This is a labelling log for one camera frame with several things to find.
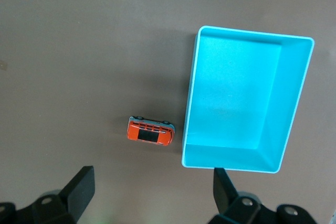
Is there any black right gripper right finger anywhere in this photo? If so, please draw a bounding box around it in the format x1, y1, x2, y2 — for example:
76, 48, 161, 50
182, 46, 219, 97
209, 167, 263, 224

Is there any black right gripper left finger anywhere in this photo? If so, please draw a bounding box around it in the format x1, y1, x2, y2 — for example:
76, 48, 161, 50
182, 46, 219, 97
31, 165, 95, 224

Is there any orange toy bus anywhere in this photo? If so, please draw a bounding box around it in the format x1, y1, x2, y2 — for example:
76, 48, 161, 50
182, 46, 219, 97
127, 115, 176, 147

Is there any blue plastic box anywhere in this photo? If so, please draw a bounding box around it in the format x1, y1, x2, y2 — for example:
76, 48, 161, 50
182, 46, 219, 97
181, 25, 316, 175

